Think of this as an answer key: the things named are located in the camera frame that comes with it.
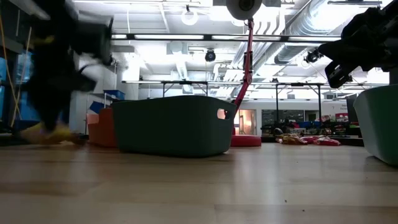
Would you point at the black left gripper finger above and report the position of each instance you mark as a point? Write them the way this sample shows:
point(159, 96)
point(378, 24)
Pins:
point(59, 109)
point(40, 109)

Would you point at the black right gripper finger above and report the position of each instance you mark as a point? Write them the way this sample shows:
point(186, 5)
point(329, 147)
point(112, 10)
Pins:
point(339, 74)
point(332, 51)

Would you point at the yellow candy bag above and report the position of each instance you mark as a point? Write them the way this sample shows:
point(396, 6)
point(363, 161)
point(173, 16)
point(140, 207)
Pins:
point(290, 140)
point(46, 135)

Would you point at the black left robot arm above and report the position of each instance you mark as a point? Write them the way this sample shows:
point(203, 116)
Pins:
point(90, 37)

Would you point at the pink red candy bag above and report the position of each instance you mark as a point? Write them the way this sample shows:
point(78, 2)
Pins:
point(311, 139)

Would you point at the black ceiling spotlight cluster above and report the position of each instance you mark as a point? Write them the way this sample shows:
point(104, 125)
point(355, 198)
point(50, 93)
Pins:
point(312, 56)

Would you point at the blue-lit window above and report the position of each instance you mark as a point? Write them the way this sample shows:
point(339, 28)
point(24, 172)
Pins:
point(19, 68)

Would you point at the blue crate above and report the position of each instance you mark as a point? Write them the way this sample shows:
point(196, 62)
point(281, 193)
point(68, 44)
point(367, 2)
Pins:
point(97, 107)

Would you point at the orange plastic bin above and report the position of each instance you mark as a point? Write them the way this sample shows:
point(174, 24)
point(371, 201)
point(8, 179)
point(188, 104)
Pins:
point(102, 130)

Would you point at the blue storage bin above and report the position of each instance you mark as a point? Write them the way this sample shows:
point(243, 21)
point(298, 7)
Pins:
point(114, 95)

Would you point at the light green plastic bin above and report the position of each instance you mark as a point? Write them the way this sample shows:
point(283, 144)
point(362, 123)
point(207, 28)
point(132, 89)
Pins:
point(379, 124)

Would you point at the red desk lamp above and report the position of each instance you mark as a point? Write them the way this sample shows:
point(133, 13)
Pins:
point(250, 28)

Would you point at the dark green plastic bin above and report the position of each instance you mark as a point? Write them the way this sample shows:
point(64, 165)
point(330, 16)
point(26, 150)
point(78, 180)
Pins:
point(171, 127)

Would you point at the overhead light bar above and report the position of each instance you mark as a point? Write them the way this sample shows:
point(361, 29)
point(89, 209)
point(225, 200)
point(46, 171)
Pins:
point(208, 37)

